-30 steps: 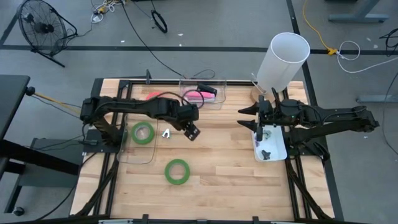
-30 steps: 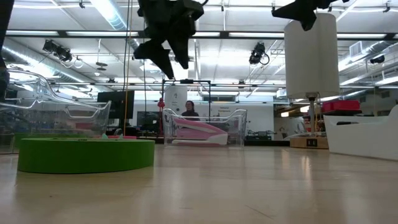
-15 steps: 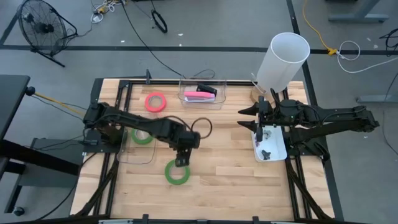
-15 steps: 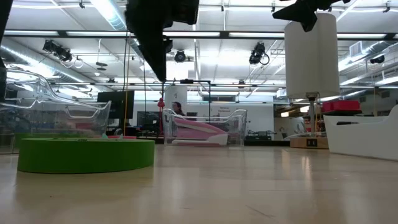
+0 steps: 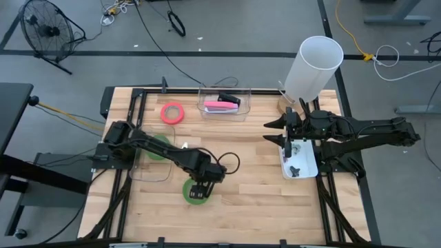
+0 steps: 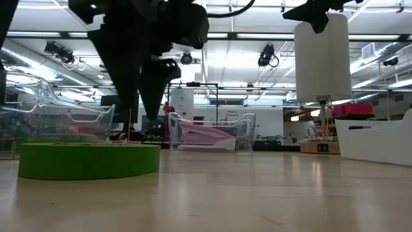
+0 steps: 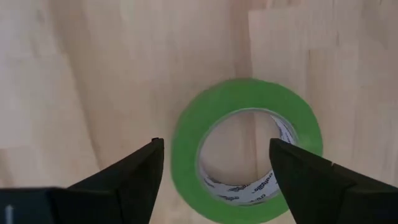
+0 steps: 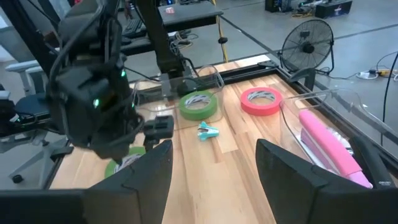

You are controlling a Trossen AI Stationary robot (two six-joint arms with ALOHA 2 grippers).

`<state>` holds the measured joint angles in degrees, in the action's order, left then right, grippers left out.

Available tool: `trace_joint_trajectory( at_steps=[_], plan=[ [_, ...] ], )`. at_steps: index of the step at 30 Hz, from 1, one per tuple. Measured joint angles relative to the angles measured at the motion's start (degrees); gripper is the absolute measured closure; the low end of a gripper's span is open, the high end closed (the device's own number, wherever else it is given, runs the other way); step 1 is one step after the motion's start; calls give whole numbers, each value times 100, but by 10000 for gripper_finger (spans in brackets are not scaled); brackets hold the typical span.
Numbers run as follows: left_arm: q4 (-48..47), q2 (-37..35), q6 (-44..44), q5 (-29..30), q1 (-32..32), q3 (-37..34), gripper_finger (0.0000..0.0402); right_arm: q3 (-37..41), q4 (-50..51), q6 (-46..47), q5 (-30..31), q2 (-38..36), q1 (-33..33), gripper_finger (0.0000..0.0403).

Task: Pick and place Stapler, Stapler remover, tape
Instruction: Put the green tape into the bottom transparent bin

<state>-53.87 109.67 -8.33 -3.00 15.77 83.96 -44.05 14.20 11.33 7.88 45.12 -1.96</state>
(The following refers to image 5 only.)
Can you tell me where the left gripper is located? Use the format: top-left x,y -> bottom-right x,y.
188,156 -> 227,200

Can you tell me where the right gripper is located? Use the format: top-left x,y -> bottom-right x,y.
263,107 -> 313,158

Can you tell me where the green tape roll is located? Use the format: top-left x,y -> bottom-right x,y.
144,134 -> 172,162
182,177 -> 212,207

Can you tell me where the black stapler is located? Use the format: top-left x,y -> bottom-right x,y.
217,92 -> 242,107

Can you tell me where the pink stapler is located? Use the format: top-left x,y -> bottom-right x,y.
203,100 -> 240,114

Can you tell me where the coral red tape roll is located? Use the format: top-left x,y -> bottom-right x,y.
159,101 -> 185,125

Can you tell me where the clear plastic bin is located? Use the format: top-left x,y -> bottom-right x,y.
127,123 -> 175,185
196,84 -> 252,123

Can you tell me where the white plastic bin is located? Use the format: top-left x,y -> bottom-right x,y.
278,137 -> 319,180

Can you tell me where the white shade table lamp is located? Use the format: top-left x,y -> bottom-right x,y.
277,35 -> 345,118

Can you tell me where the grey desk foot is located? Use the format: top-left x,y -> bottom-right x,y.
394,105 -> 441,115

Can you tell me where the grey desk leg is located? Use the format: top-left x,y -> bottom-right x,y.
363,0 -> 431,25

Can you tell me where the black desk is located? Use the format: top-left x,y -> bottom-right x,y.
0,82 -> 39,156

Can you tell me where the black floor fan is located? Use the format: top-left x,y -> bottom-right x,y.
19,0 -> 87,76

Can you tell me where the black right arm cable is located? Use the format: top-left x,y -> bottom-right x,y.
298,98 -> 313,116

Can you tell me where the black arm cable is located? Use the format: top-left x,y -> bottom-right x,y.
216,152 -> 241,175
298,98 -> 313,116

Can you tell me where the black table frame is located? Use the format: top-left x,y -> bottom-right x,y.
77,77 -> 382,248

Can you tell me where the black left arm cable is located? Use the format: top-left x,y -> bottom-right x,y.
216,152 -> 241,175

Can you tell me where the yellow extension cord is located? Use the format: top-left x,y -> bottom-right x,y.
334,0 -> 375,62

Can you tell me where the coiled black cable ring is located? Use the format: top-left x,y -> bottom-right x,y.
167,10 -> 187,38

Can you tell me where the orange-yellow cable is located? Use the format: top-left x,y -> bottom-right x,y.
37,101 -> 104,131

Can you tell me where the long black cable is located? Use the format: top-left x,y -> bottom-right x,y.
132,0 -> 204,86

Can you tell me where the black desk base frame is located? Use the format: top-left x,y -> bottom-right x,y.
0,151 -> 94,238

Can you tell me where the tangled black cable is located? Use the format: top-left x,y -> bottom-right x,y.
420,30 -> 441,63

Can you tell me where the white cable bundle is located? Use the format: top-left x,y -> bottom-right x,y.
99,0 -> 141,27

